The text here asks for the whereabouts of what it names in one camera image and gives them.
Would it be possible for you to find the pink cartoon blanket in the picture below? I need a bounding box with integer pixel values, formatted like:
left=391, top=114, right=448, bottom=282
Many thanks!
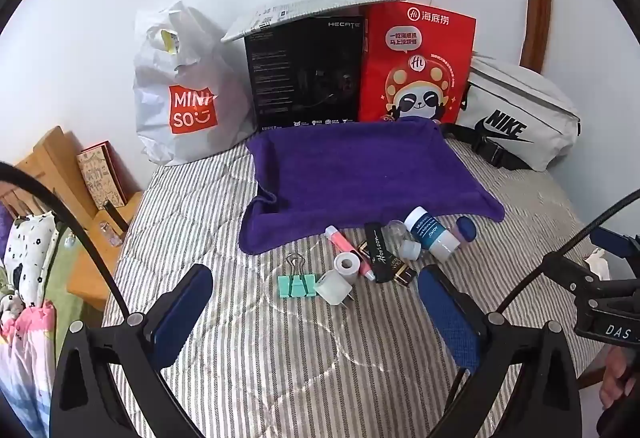
left=0, top=301, right=58, bottom=438

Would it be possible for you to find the red paper bag with panda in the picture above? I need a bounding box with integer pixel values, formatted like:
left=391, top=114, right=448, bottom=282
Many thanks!
left=357, top=0, right=477, bottom=125

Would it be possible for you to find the blue and white bottle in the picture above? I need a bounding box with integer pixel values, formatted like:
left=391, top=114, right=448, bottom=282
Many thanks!
left=403, top=207, right=461, bottom=262

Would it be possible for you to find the white plastic shopping bag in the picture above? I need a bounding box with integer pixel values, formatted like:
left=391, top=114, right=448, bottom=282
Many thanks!
left=131, top=0, right=256, bottom=167

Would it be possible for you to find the white waist bag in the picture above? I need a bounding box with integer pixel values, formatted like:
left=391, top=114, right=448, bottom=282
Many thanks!
left=440, top=52, right=583, bottom=172

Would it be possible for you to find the black headphone box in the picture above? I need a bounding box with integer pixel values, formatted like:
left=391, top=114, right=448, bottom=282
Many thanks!
left=244, top=13, right=368, bottom=131

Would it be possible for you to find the wooden bed frame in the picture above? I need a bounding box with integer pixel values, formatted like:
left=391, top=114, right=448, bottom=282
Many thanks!
left=12, top=125, right=98, bottom=219

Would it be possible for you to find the patterned book box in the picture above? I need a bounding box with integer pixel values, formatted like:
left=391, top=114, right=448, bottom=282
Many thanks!
left=76, top=141, right=143, bottom=210

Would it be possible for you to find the person's right hand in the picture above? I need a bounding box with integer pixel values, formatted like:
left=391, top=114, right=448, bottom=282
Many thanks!
left=599, top=347, right=640, bottom=413

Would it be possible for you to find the small black stick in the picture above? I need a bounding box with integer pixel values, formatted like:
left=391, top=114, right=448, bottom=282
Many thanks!
left=101, top=199, right=128, bottom=231

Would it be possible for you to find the pink pen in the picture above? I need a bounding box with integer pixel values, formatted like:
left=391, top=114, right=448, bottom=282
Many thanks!
left=325, top=225, right=375, bottom=281

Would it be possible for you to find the white tape roll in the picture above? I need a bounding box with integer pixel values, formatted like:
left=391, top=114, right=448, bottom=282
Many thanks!
left=333, top=251, right=361, bottom=283

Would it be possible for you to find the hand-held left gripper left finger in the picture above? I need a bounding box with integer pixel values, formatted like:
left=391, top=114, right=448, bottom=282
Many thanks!
left=50, top=263, right=215, bottom=438

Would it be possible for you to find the white floral cloth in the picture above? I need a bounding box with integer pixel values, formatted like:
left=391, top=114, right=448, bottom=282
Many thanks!
left=0, top=213, right=63, bottom=314

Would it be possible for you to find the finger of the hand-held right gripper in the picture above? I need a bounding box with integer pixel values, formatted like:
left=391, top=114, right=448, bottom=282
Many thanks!
left=590, top=225, right=640, bottom=269
left=542, top=251, right=613, bottom=299

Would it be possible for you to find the black and gold tube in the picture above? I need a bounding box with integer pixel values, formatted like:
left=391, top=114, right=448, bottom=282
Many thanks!
left=387, top=258, right=418, bottom=284

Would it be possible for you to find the green cloth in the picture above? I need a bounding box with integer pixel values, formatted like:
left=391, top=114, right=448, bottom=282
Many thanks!
left=45, top=228, right=86, bottom=319

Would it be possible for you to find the white charger plug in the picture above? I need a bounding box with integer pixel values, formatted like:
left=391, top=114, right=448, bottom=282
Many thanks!
left=315, top=269, right=358, bottom=309

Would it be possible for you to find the small glass bottle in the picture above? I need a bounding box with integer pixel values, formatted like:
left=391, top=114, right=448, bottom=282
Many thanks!
left=99, top=221, right=123, bottom=247

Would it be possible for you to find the purple towel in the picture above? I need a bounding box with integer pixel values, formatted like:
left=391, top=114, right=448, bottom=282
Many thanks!
left=239, top=115, right=506, bottom=255

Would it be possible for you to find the black tube with script print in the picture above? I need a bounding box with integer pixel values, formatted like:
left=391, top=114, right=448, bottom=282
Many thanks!
left=364, top=222, right=397, bottom=284

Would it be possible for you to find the small blue bottle pink cap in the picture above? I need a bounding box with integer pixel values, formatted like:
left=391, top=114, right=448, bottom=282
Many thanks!
left=456, top=215, right=478, bottom=244

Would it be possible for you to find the green binder clip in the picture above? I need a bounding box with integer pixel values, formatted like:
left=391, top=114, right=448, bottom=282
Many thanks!
left=277, top=254, right=321, bottom=300

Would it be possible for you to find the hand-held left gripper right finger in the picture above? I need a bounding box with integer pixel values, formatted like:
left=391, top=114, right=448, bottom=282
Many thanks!
left=417, top=265, right=584, bottom=438

